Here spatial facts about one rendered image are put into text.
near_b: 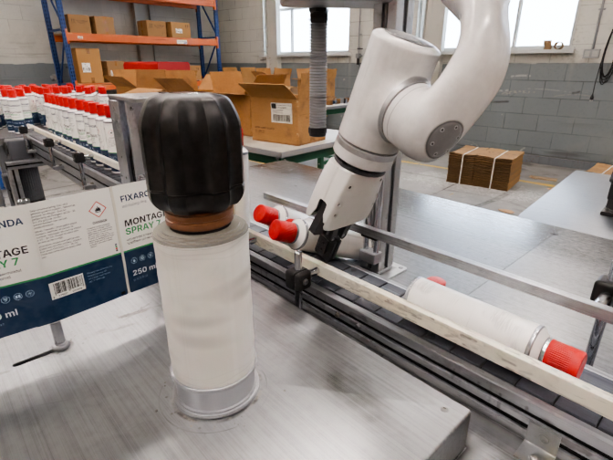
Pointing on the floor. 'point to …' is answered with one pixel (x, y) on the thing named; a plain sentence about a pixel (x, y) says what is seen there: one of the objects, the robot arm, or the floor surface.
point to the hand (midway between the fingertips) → (327, 245)
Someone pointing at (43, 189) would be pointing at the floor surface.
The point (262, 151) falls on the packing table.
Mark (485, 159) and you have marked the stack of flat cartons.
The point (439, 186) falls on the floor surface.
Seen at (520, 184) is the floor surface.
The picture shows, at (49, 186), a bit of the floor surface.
